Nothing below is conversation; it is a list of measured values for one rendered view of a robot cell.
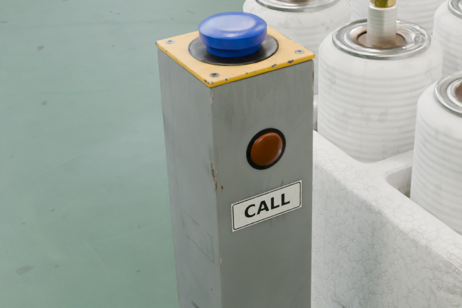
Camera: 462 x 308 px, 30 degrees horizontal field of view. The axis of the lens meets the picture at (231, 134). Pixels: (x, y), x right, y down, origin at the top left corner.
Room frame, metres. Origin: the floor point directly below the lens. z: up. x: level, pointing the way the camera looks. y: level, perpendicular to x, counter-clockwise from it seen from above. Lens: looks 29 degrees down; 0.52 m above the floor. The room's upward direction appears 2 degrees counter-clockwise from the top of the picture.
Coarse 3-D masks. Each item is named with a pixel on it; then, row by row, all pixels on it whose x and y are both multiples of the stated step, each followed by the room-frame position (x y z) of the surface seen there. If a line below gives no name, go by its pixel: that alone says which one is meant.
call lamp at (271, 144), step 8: (264, 136) 0.44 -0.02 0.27; (272, 136) 0.44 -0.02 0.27; (256, 144) 0.43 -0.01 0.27; (264, 144) 0.43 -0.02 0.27; (272, 144) 0.44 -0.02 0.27; (280, 144) 0.44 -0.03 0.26; (256, 152) 0.43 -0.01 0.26; (264, 152) 0.43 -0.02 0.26; (272, 152) 0.44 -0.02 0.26; (280, 152) 0.44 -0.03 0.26; (256, 160) 0.43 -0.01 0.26; (264, 160) 0.43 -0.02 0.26; (272, 160) 0.44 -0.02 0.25
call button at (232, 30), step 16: (208, 16) 0.48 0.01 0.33; (224, 16) 0.48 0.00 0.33; (240, 16) 0.48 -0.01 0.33; (256, 16) 0.48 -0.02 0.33; (208, 32) 0.46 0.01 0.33; (224, 32) 0.45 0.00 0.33; (240, 32) 0.45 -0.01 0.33; (256, 32) 0.46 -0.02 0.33; (208, 48) 0.46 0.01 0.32; (224, 48) 0.45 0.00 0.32; (240, 48) 0.45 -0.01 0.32; (256, 48) 0.46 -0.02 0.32
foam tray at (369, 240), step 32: (320, 160) 0.56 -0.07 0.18; (352, 160) 0.56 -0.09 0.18; (384, 160) 0.55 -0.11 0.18; (320, 192) 0.55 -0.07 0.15; (352, 192) 0.52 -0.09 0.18; (384, 192) 0.51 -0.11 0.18; (320, 224) 0.55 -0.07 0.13; (352, 224) 0.52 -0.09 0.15; (384, 224) 0.48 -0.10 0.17; (416, 224) 0.47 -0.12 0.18; (320, 256) 0.55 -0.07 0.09; (352, 256) 0.51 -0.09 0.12; (384, 256) 0.48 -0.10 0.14; (416, 256) 0.46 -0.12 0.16; (448, 256) 0.43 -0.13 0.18; (320, 288) 0.55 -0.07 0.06; (352, 288) 0.51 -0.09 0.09; (384, 288) 0.48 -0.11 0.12; (416, 288) 0.45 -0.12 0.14; (448, 288) 0.43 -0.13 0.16
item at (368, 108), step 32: (320, 64) 0.61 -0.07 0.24; (352, 64) 0.58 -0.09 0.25; (384, 64) 0.58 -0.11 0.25; (416, 64) 0.58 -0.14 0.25; (320, 96) 0.61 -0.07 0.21; (352, 96) 0.58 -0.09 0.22; (384, 96) 0.57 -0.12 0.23; (416, 96) 0.57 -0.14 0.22; (320, 128) 0.61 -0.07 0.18; (352, 128) 0.58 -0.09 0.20; (384, 128) 0.57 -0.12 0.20
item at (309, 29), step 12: (252, 0) 0.72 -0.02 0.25; (348, 0) 0.72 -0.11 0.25; (252, 12) 0.70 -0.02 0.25; (264, 12) 0.69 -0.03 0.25; (276, 12) 0.69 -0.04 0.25; (288, 12) 0.68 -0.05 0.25; (300, 12) 0.68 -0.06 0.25; (312, 12) 0.68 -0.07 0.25; (324, 12) 0.68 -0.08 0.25; (336, 12) 0.69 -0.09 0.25; (348, 12) 0.70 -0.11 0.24; (276, 24) 0.68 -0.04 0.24; (288, 24) 0.67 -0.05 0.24; (300, 24) 0.67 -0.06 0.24; (312, 24) 0.67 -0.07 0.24; (324, 24) 0.68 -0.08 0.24; (336, 24) 0.68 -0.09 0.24; (288, 36) 0.67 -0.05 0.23; (300, 36) 0.67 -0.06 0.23; (312, 36) 0.67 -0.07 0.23; (324, 36) 0.68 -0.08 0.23; (312, 48) 0.67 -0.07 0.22
